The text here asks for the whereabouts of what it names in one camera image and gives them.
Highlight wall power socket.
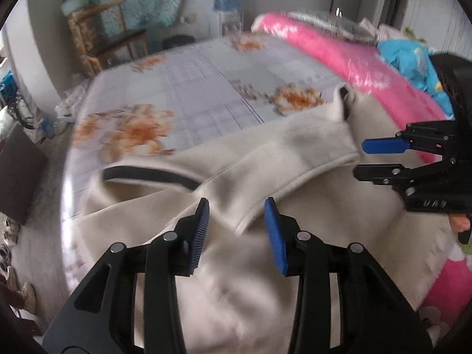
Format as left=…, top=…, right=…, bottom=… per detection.
left=180, top=13, right=197, bottom=26

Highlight white sneaker pair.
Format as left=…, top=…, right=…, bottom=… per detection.
left=1, top=217, right=21, bottom=266

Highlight dark low cabinet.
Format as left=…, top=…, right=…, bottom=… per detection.
left=0, top=125, right=48, bottom=224

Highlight white plastic bag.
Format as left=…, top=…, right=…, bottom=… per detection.
left=55, top=78, right=90, bottom=119

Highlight grey patterned pillow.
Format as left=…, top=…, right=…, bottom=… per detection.
left=286, top=11, right=377, bottom=45

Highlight wooden chair black seat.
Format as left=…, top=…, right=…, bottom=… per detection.
left=66, top=0, right=149, bottom=77

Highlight beige zip jacket black trim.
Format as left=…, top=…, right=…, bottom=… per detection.
left=73, top=90, right=454, bottom=353

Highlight teal plastic basin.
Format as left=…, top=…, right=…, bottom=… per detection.
left=60, top=0, right=90, bottom=17

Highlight pink floral fleece blanket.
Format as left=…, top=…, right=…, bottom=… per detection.
left=250, top=12, right=471, bottom=343

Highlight blue bicycle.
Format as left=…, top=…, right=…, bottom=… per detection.
left=1, top=71, right=35, bottom=130

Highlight cyan cartoon clothing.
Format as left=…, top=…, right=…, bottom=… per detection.
left=377, top=39, right=454, bottom=119

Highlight person in maroon trousers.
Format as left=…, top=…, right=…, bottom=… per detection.
left=0, top=264, right=38, bottom=337

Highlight black small stool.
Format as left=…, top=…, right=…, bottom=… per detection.
left=162, top=35, right=196, bottom=50

